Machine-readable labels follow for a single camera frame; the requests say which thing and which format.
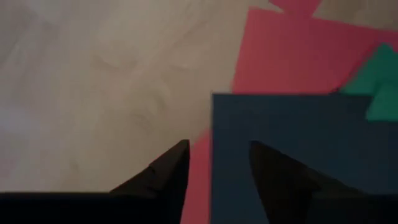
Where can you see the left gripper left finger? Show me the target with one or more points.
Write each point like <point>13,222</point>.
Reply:
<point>124,208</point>

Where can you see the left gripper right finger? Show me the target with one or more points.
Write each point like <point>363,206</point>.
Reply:
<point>311,202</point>

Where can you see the black paper sheet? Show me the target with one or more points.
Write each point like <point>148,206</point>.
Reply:
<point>295,124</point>

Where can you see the red paper sheet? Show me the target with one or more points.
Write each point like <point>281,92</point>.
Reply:
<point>295,6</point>
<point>280,53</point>

